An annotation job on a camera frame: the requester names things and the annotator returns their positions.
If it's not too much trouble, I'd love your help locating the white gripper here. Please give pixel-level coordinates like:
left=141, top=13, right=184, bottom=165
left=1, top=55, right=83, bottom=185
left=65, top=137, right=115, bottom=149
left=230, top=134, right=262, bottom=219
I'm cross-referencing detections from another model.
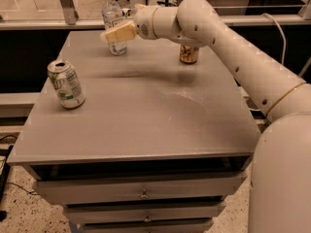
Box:
left=100, top=4, right=158, bottom=43

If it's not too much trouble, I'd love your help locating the clear blue-label plastic bottle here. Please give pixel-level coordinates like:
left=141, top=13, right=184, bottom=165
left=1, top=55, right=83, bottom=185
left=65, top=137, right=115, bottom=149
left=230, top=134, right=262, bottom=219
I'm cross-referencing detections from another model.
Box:
left=102, top=0, right=127, bottom=55

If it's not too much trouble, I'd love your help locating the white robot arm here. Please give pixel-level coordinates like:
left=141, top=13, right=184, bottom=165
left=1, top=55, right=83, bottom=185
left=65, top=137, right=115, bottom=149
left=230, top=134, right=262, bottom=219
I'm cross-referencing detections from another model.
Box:
left=101, top=0, right=311, bottom=233

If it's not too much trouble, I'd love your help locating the orange brown soda can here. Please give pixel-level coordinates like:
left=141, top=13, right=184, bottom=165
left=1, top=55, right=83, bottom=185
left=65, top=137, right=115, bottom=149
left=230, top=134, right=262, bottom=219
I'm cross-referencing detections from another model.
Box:
left=179, top=46, right=199, bottom=64

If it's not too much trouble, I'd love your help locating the green white soda can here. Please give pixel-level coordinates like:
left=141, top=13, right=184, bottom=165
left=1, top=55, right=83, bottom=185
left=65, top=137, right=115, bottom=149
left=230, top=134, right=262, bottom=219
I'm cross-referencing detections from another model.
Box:
left=48, top=60, right=85, bottom=109

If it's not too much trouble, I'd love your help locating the grey drawer cabinet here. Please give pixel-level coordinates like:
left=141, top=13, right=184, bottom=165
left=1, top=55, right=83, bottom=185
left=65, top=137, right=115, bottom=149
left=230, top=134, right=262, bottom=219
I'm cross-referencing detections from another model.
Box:
left=9, top=31, right=259, bottom=233

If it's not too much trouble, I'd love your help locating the grey metal post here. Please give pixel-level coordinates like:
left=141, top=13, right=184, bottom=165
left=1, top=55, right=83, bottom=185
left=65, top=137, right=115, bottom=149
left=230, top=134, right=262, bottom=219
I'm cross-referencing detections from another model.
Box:
left=59, top=0, right=79, bottom=25

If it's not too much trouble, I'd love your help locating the metal window rail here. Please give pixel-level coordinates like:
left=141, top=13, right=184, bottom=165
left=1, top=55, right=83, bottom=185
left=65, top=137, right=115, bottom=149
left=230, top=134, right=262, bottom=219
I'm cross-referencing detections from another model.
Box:
left=0, top=15, right=311, bottom=31

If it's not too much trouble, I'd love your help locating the white cable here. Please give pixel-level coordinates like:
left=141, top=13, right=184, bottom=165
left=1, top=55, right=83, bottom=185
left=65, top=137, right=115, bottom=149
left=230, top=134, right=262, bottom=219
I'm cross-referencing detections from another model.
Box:
left=260, top=13, right=288, bottom=66

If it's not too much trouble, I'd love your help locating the black floor cable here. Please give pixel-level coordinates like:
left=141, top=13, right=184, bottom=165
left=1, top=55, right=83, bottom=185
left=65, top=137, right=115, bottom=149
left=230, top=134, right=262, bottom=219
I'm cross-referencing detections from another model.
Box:
left=0, top=133, right=39, bottom=222

